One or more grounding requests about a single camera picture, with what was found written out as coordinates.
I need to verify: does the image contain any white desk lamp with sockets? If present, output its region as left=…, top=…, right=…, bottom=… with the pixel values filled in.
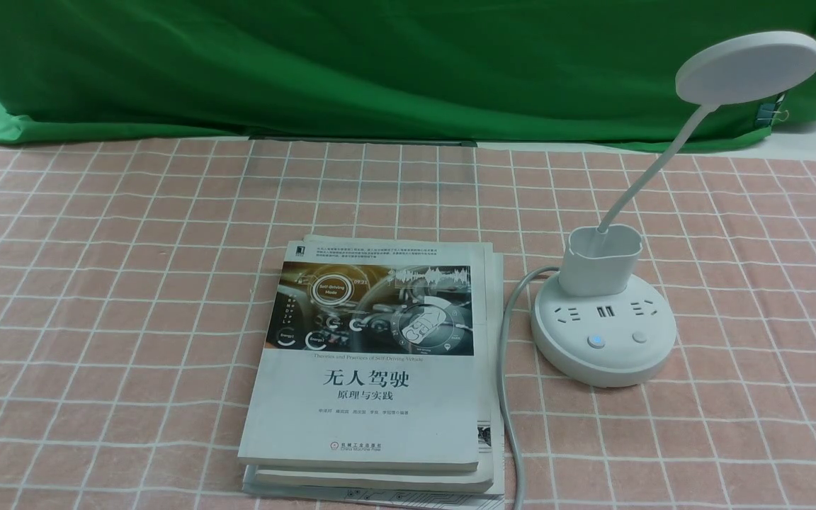
left=531, top=31, right=816, bottom=388

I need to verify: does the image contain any blue binder clip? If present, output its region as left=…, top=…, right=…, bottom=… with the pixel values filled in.
left=754, top=91, right=789, bottom=128

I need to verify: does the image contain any white lamp power cable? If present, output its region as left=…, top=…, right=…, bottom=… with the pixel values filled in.
left=497, top=266, right=561, bottom=510

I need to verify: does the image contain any middle white book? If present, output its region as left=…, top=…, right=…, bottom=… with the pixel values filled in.
left=254, top=235, right=504, bottom=494

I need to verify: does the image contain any bottom white book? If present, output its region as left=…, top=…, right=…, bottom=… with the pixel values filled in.
left=243, top=243, right=506, bottom=509

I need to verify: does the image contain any top self-driving textbook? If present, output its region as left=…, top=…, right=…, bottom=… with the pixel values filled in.
left=238, top=241, right=494, bottom=473

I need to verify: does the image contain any pink checkered tablecloth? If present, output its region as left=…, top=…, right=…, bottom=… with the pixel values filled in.
left=0, top=140, right=816, bottom=509

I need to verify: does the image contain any white book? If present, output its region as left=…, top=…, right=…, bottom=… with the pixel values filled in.
left=254, top=235, right=504, bottom=494
left=243, top=243, right=506, bottom=509

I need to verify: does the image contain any green backdrop cloth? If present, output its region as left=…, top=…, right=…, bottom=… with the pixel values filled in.
left=0, top=1, right=816, bottom=152

